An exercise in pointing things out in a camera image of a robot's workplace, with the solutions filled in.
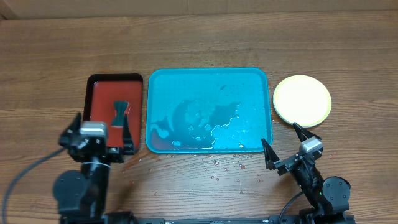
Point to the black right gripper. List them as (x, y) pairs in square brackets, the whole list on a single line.
[(272, 161)]

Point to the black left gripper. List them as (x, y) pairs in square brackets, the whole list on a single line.
[(66, 135)]

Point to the green and red sponge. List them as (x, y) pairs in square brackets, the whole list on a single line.
[(120, 108)]

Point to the yellow plate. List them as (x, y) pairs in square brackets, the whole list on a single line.
[(302, 99)]

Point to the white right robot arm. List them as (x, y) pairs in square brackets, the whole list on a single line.
[(329, 197)]

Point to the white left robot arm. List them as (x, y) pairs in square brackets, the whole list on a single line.
[(81, 195)]

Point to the red tray with black rim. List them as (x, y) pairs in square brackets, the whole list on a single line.
[(102, 90)]

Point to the blue plastic tray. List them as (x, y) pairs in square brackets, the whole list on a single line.
[(208, 111)]

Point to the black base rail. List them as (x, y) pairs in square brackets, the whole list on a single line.
[(217, 220)]

